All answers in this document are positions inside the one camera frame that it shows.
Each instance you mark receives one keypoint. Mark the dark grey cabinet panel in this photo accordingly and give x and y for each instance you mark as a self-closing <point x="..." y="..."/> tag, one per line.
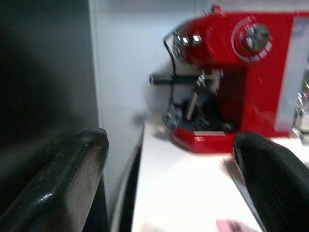
<point x="36" y="60"/>

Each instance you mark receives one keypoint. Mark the red espresso machine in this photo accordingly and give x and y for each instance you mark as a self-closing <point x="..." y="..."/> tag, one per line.
<point x="256" y="96"/>

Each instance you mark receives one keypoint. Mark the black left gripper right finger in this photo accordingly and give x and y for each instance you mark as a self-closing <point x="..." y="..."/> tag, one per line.
<point x="275" y="183"/>

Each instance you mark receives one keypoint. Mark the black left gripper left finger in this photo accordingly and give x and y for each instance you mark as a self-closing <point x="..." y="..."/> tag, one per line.
<point x="60" y="183"/>

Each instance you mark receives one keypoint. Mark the shiny silver metal object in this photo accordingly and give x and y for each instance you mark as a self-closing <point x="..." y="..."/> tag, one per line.
<point x="301" y="113"/>

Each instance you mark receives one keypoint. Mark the pink packet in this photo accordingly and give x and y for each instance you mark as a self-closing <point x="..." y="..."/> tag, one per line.
<point x="231" y="226"/>

